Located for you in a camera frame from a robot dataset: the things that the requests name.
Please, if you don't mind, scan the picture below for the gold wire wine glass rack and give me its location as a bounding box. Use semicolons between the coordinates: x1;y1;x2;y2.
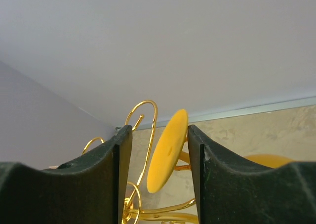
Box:
81;99;199;224

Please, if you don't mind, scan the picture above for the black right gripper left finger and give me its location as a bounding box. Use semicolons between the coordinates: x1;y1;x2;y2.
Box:
0;126;132;224

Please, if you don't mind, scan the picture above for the yellow plastic goblet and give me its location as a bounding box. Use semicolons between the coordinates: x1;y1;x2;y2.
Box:
147;109;295;193

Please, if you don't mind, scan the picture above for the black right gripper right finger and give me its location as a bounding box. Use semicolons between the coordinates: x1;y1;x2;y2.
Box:
187;125;316;224

